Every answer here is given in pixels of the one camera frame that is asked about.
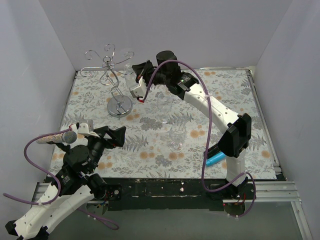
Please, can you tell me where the blue toy microphone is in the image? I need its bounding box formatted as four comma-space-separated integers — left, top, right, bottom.
205, 152, 226, 167

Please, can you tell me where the glitter microphone on stand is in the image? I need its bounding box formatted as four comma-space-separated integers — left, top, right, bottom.
36, 130, 78, 144

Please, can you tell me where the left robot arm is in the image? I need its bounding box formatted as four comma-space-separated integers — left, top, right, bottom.
4, 122, 127, 240

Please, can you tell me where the floral tablecloth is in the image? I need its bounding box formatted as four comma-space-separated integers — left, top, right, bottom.
62, 69, 276, 180

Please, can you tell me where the chrome wine glass rack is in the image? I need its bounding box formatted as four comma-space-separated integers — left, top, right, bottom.
79, 43, 135, 118

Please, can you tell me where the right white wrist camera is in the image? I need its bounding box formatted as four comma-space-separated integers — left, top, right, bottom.
128, 77, 147, 103

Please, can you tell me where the black table front rail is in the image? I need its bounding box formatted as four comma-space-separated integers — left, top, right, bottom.
44, 176, 256, 213

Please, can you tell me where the black microphone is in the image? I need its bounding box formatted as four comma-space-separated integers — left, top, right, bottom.
207, 143, 221, 159

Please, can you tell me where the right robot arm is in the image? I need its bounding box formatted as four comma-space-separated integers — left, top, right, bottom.
130, 50, 252, 199

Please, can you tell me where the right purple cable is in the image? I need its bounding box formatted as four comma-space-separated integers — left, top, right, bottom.
143, 60, 257, 218

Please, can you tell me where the purple cable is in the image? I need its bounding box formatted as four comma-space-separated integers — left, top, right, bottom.
143, 60, 257, 218
2, 127, 120, 231

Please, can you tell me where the patterned tumbler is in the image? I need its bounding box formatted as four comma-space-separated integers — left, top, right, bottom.
124, 63, 136, 89

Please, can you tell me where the near wine glass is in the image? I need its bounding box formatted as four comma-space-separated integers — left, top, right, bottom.
169, 122, 187, 153

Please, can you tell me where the middle wine glass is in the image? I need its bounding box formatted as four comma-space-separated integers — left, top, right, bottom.
156, 93, 173, 124

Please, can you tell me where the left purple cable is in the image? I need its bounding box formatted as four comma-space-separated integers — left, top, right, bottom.
2, 127, 120, 231

